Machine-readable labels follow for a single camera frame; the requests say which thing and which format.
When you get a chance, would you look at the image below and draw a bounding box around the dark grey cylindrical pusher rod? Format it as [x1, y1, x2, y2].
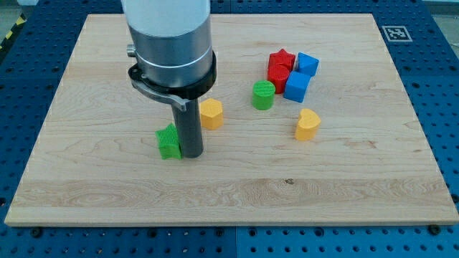
[172, 99, 204, 158]

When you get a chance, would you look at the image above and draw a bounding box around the yellow hexagon block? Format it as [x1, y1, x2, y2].
[199, 98, 224, 130]

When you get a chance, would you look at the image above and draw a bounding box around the black and yellow hazard tape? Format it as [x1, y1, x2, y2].
[1, 14, 27, 52]

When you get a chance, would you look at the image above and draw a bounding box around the red cylinder block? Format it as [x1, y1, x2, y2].
[267, 64, 290, 94]

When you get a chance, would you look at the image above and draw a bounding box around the wooden board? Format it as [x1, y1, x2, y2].
[5, 14, 458, 227]

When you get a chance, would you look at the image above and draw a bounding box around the red star block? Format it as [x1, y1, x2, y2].
[268, 49, 296, 72]

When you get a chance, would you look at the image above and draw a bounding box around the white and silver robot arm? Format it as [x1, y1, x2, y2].
[121, 0, 216, 112]

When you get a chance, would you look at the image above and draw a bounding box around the white fiducial marker tag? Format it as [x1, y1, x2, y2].
[382, 25, 412, 42]

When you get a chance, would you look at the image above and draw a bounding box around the green star block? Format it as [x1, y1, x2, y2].
[155, 123, 182, 160]

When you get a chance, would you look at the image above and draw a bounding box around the green cylinder block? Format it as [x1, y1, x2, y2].
[252, 80, 275, 110]

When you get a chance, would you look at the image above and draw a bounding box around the blue triangular block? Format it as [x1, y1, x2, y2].
[297, 52, 319, 77]

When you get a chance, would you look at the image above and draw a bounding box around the blue cube block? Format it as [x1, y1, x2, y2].
[283, 71, 311, 103]

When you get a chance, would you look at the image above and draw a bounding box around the yellow heart block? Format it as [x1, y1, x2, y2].
[295, 108, 321, 140]

